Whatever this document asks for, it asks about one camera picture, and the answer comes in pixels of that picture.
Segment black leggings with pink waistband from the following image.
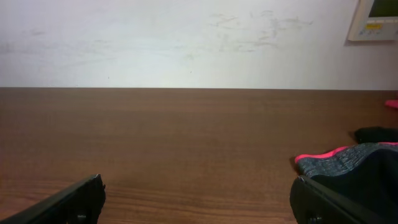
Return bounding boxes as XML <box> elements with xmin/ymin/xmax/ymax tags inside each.
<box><xmin>295</xmin><ymin>142</ymin><xmax>397</xmax><ymax>223</ymax></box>

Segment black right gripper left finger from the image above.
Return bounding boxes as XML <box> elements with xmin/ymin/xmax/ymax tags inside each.
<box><xmin>1</xmin><ymin>174</ymin><xmax>106</xmax><ymax>224</ymax></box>

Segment red cloth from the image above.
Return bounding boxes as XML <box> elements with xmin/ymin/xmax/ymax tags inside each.
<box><xmin>384</xmin><ymin>100</ymin><xmax>398</xmax><ymax>109</ymax></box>

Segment black garment pile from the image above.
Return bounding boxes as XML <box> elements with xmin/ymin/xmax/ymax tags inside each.
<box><xmin>354</xmin><ymin>126</ymin><xmax>397</xmax><ymax>144</ymax></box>

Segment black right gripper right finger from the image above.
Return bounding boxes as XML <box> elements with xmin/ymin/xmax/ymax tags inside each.
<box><xmin>289</xmin><ymin>175</ymin><xmax>389</xmax><ymax>224</ymax></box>

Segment beige wall control panel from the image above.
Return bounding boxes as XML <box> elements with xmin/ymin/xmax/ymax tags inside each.
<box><xmin>348</xmin><ymin>0</ymin><xmax>397</xmax><ymax>41</ymax></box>

